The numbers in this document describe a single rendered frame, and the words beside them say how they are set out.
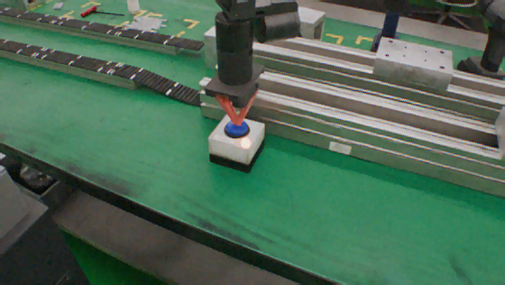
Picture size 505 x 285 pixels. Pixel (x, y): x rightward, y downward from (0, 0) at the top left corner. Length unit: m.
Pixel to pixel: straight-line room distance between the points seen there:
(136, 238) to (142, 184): 0.65
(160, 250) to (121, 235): 0.15
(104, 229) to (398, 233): 1.01
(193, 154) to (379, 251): 0.38
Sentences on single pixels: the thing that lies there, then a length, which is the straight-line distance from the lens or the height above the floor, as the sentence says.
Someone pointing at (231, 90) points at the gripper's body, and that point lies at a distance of 0.59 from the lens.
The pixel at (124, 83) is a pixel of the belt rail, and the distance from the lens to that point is 0.97.
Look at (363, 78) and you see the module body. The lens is 0.89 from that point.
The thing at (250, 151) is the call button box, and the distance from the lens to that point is 0.66.
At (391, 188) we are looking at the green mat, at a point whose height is 0.78.
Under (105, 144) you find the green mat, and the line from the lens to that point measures 0.80.
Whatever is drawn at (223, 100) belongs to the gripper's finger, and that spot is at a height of 0.91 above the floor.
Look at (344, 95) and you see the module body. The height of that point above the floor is 0.86.
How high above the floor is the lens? 1.28
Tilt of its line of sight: 40 degrees down
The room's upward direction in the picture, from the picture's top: straight up
